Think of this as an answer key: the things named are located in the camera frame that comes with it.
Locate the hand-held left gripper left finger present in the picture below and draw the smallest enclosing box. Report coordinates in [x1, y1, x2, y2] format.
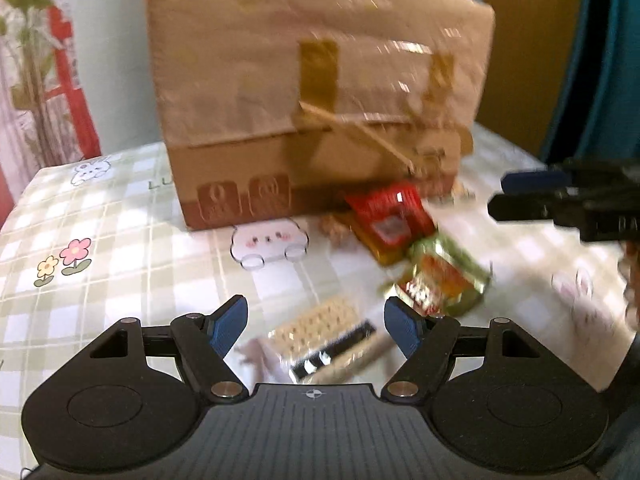
[89, 294, 250, 403]

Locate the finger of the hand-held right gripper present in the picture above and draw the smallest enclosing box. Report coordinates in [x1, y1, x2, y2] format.
[501, 169, 573, 196]
[487, 194, 563, 224]

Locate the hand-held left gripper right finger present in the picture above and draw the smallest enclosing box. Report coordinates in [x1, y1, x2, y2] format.
[381, 296, 546, 405]

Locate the green snack packet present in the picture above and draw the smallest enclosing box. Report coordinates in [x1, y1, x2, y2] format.
[382, 235, 493, 317]

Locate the clear cracker packet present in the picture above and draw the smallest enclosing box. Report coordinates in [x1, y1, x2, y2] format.
[265, 296, 391, 381]

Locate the red snack packet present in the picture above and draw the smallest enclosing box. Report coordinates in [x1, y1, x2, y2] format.
[344, 180, 437, 267]

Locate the plastic-lined cardboard box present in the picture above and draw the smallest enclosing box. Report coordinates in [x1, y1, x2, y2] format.
[141, 0, 496, 233]

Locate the brown wooden door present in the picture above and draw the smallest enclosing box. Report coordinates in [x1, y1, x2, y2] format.
[482, 0, 586, 161]

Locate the checked cartoon-print cloth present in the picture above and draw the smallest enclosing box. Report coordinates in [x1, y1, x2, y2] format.
[0, 122, 640, 480]

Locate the red leaf-print curtain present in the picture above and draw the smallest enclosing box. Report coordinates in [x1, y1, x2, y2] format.
[0, 0, 103, 226]

